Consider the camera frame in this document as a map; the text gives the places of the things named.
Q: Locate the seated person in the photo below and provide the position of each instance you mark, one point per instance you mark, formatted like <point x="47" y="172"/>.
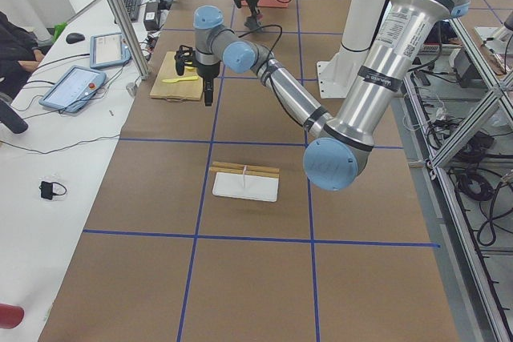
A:
<point x="20" y="57"/>

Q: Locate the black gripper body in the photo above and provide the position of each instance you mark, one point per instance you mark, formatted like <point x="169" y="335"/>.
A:
<point x="252" y="4"/>
<point x="208" y="73"/>

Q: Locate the yellow plastic knife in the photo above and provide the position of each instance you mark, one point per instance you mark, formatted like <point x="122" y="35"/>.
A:
<point x="181" y="79"/>

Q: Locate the bamboo cutting board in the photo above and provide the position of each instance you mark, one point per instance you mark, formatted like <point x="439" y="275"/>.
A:
<point x="171" y="86"/>

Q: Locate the red bottle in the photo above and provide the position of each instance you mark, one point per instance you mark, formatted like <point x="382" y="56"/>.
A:
<point x="11" y="316"/>

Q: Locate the teach pendant tablet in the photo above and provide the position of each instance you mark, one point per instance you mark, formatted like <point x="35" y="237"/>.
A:
<point x="107" y="50"/>
<point x="74" y="89"/>

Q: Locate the grey and pink cloth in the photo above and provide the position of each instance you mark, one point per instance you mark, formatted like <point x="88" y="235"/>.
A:
<point x="253" y="22"/>

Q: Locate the near teach pendant tablet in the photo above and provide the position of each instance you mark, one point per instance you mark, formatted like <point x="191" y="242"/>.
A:
<point x="74" y="89"/>

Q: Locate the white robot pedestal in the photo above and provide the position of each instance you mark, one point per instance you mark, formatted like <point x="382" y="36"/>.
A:
<point x="336" y="76"/>

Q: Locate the far teach pendant tablet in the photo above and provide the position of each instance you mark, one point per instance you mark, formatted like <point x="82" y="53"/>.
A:
<point x="107" y="50"/>

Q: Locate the black power adapter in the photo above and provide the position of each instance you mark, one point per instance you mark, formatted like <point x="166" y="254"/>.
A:
<point x="151" y="19"/>

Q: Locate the white rectangular tray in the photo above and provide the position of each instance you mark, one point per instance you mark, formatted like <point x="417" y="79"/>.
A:
<point x="246" y="187"/>

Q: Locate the small black clip device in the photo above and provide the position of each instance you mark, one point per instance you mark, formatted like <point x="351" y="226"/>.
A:
<point x="49" y="190"/>

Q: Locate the black computer mouse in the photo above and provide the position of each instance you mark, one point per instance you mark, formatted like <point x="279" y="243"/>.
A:
<point x="73" y="38"/>

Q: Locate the aluminium frame post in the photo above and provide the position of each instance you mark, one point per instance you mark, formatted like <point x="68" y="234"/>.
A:
<point x="124" y="22"/>

